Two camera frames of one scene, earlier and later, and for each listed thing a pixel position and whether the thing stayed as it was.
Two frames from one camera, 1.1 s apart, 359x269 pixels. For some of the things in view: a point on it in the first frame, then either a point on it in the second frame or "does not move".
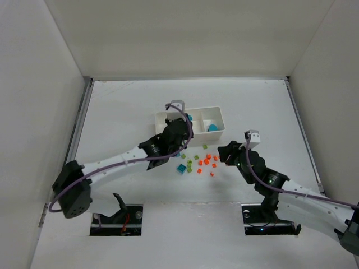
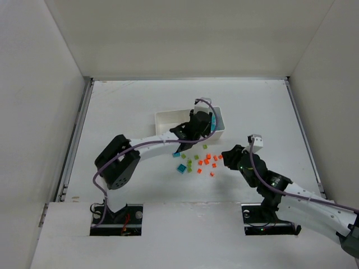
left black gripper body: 178,123 to 204,123
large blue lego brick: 181,168 does not move
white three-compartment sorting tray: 208,123 does not move
